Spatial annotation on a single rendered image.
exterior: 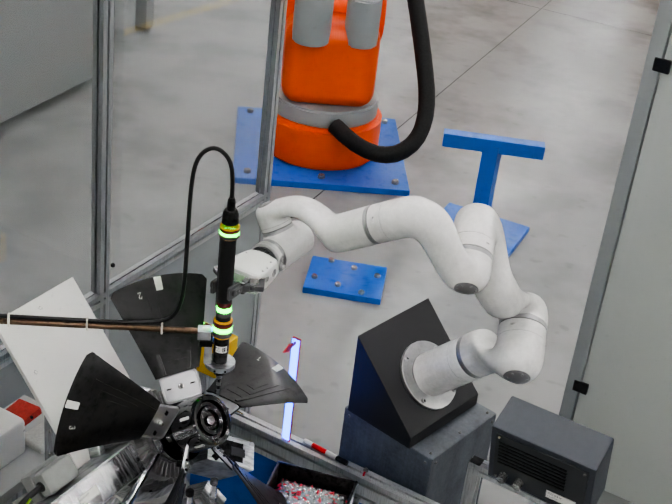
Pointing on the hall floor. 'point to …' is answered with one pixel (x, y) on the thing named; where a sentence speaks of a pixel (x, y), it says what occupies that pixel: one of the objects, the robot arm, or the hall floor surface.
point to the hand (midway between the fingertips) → (225, 287)
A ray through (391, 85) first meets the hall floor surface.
